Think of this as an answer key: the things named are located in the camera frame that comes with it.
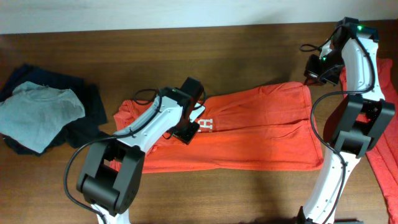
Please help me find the orange soccer t-shirt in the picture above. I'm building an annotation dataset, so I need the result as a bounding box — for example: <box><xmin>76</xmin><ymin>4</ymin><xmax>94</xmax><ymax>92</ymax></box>
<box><xmin>109</xmin><ymin>81</ymin><xmax>325</xmax><ymax>174</ymax></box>

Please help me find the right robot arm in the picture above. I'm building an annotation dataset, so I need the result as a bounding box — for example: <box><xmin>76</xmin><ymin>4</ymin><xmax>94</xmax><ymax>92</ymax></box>
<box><xmin>295</xmin><ymin>17</ymin><xmax>396</xmax><ymax>223</ymax></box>

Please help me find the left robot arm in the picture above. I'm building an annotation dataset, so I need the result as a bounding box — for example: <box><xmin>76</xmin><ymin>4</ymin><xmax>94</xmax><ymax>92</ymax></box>
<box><xmin>76</xmin><ymin>77</ymin><xmax>205</xmax><ymax>223</ymax></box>

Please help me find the red ribbed garment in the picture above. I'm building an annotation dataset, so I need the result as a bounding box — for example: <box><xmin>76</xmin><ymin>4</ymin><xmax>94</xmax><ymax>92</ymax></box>
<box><xmin>339</xmin><ymin>57</ymin><xmax>398</xmax><ymax>217</ymax></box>

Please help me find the dark navy folded garment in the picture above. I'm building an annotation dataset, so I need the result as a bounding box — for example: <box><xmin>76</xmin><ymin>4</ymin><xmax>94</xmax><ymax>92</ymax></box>
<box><xmin>1</xmin><ymin>64</ymin><xmax>108</xmax><ymax>150</ymax></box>

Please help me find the grey folded t-shirt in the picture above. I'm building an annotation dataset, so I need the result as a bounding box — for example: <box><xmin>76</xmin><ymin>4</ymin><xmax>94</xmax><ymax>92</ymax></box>
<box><xmin>1</xmin><ymin>82</ymin><xmax>85</xmax><ymax>153</ymax></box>

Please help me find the right black cable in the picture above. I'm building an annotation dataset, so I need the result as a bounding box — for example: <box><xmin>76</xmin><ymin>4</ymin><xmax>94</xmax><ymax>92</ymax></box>
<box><xmin>299</xmin><ymin>23</ymin><xmax>379</xmax><ymax>224</ymax></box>

